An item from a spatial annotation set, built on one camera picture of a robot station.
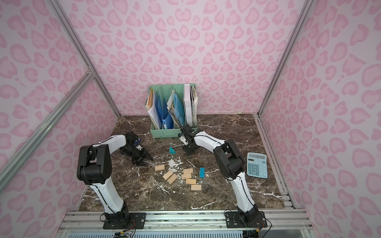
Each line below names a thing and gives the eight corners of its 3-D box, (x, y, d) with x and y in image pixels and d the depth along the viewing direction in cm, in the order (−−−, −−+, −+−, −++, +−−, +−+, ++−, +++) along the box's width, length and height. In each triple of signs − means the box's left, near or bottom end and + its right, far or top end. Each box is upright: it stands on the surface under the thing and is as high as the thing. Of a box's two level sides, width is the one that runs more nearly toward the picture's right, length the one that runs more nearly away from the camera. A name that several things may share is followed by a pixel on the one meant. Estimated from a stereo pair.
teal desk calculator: (246, 175, 90) (248, 172, 88) (246, 154, 99) (247, 151, 97) (266, 178, 89) (268, 176, 86) (264, 157, 98) (266, 155, 95)
